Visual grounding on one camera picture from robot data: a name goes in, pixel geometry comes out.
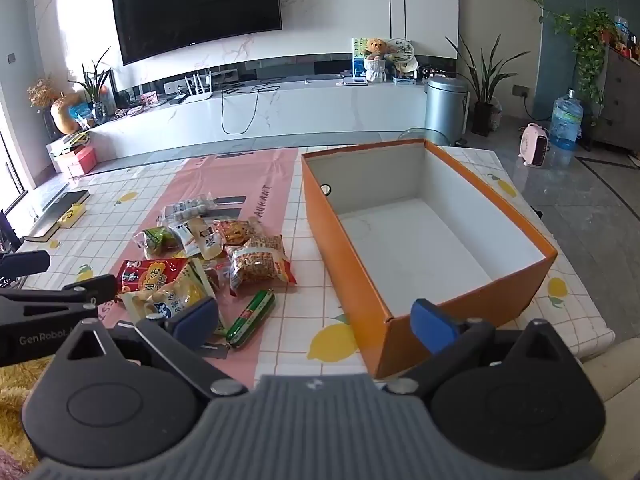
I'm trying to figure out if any round printed hand fan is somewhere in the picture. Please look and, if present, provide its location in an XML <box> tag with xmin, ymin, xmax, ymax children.
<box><xmin>387</xmin><ymin>39</ymin><xmax>418</xmax><ymax>73</ymax></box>

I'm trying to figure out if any silver pedal trash can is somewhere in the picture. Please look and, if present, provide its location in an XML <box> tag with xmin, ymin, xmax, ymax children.
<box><xmin>424</xmin><ymin>75</ymin><xmax>470</xmax><ymax>146</ymax></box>

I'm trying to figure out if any white router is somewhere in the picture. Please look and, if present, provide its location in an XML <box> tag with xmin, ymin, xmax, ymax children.
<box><xmin>182</xmin><ymin>74</ymin><xmax>213</xmax><ymax>102</ymax></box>

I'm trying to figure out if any tall leaf potted plant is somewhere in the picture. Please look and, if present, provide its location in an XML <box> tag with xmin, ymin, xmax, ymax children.
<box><xmin>445</xmin><ymin>34</ymin><xmax>531</xmax><ymax>137</ymax></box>

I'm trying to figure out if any small yellow item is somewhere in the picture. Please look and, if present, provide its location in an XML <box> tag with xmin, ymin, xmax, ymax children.
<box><xmin>57</xmin><ymin>204</ymin><xmax>86</xmax><ymax>228</ymax></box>

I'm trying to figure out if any white snack packet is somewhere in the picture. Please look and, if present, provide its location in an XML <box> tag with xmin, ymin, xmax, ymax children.
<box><xmin>167</xmin><ymin>219</ymin><xmax>201</xmax><ymax>256</ymax></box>

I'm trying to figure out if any transparent chair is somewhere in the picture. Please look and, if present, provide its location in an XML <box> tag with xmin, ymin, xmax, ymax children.
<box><xmin>397</xmin><ymin>127</ymin><xmax>448</xmax><ymax>148</ymax></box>

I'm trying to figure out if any pink space heater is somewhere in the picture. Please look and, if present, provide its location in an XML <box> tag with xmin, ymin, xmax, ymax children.
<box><xmin>519</xmin><ymin>122</ymin><xmax>551</xmax><ymax>167</ymax></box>

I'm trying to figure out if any red snack packet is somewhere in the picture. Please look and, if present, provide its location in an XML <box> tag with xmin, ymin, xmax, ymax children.
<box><xmin>117</xmin><ymin>257</ymin><xmax>193</xmax><ymax>295</ymax></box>

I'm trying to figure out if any green white box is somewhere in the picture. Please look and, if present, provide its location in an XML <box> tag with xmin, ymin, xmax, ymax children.
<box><xmin>351</xmin><ymin>37</ymin><xmax>371</xmax><ymax>78</ymax></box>

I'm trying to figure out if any orange cardboard box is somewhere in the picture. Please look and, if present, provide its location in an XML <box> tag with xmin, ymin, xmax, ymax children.
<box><xmin>300</xmin><ymin>139</ymin><xmax>558</xmax><ymax>380</ymax></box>

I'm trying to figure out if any green sausage stick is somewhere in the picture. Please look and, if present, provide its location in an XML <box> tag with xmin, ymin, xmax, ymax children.
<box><xmin>225</xmin><ymin>289</ymin><xmax>276</xmax><ymax>350</ymax></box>

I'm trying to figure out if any grey dresser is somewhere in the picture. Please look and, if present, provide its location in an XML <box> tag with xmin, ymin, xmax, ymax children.
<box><xmin>595</xmin><ymin>45</ymin><xmax>640</xmax><ymax>153</ymax></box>

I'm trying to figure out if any trailing vine plant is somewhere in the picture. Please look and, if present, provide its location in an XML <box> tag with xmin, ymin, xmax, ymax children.
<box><xmin>482</xmin><ymin>0</ymin><xmax>618</xmax><ymax>111</ymax></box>

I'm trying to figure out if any black flat screen television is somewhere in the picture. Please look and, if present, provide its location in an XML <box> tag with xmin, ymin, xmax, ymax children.
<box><xmin>110</xmin><ymin>0</ymin><xmax>283</xmax><ymax>66</ymax></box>

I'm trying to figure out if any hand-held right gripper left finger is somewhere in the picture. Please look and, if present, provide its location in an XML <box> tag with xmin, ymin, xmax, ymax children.
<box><xmin>52</xmin><ymin>297</ymin><xmax>248</xmax><ymax>400</ymax></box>

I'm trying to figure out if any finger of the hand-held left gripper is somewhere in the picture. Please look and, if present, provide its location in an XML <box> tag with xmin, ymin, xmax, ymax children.
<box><xmin>0</xmin><ymin>274</ymin><xmax>122</xmax><ymax>322</ymax></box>
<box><xmin>0</xmin><ymin>251</ymin><xmax>52</xmax><ymax>281</ymax></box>

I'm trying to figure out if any clear egg snack packet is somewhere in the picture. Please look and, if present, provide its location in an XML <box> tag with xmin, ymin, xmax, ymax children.
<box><xmin>160</xmin><ymin>195</ymin><xmax>218</xmax><ymax>223</ymax></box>

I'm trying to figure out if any beige dark label snack packet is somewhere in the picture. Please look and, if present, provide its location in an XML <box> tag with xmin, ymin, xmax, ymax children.
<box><xmin>192</xmin><ymin>217</ymin><xmax>226</xmax><ymax>261</ymax></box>

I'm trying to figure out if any orange spicy snack packet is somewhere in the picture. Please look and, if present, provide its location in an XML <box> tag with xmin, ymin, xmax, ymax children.
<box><xmin>215</xmin><ymin>217</ymin><xmax>266</xmax><ymax>247</ymax></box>

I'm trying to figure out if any pale yellow snack packet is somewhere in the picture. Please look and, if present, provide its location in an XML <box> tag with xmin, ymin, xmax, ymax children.
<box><xmin>120</xmin><ymin>260</ymin><xmax>213</xmax><ymax>325</ymax></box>

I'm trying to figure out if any small green potted plant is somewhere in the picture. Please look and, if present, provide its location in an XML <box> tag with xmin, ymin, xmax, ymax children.
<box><xmin>70</xmin><ymin>47</ymin><xmax>116</xmax><ymax>121</ymax></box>

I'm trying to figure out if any black book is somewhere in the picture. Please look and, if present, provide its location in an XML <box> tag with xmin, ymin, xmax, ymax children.
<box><xmin>22</xmin><ymin>189</ymin><xmax>91</xmax><ymax>242</ymax></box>

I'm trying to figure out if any beige sofa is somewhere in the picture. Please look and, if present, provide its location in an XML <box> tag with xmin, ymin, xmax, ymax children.
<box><xmin>580</xmin><ymin>337</ymin><xmax>640</xmax><ymax>463</ymax></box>

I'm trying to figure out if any red white peanut packet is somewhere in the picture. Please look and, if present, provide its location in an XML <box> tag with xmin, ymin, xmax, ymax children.
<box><xmin>227</xmin><ymin>235</ymin><xmax>297</xmax><ymax>295</ymax></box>

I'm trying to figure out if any white marble tv cabinet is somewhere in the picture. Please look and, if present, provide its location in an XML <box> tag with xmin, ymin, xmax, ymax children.
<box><xmin>89</xmin><ymin>76</ymin><xmax>436</xmax><ymax>163</ymax></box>

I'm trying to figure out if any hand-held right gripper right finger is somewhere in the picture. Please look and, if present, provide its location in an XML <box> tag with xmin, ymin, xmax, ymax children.
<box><xmin>385</xmin><ymin>299</ymin><xmax>586</xmax><ymax>395</ymax></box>

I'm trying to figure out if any brown teddy bear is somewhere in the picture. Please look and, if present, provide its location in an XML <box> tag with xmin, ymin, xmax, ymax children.
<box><xmin>362</xmin><ymin>37</ymin><xmax>390</xmax><ymax>83</ymax></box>

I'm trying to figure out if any red box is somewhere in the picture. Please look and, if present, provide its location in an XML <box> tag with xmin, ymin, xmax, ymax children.
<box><xmin>54</xmin><ymin>146</ymin><xmax>97</xmax><ymax>177</ymax></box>

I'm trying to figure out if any orange vase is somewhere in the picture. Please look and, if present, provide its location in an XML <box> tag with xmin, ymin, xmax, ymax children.
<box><xmin>50</xmin><ymin>91</ymin><xmax>83</xmax><ymax>135</ymax></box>

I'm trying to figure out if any pink table mat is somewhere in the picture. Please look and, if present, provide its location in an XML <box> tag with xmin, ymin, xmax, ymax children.
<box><xmin>97</xmin><ymin>147</ymin><xmax>301</xmax><ymax>361</ymax></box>

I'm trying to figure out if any dried flower bunch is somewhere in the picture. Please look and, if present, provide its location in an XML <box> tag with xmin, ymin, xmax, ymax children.
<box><xmin>27</xmin><ymin>77</ymin><xmax>61</xmax><ymax>108</ymax></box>

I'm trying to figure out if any black cable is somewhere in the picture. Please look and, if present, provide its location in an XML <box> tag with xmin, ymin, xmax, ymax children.
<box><xmin>221</xmin><ymin>80</ymin><xmax>281</xmax><ymax>136</ymax></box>

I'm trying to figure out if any blue water bottle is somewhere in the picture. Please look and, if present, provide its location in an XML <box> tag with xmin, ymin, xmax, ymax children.
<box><xmin>549</xmin><ymin>89</ymin><xmax>585</xmax><ymax>151</ymax></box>

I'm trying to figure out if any yellow fluffy blanket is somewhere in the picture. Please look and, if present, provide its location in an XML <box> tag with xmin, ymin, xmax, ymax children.
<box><xmin>0</xmin><ymin>355</ymin><xmax>56</xmax><ymax>466</ymax></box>

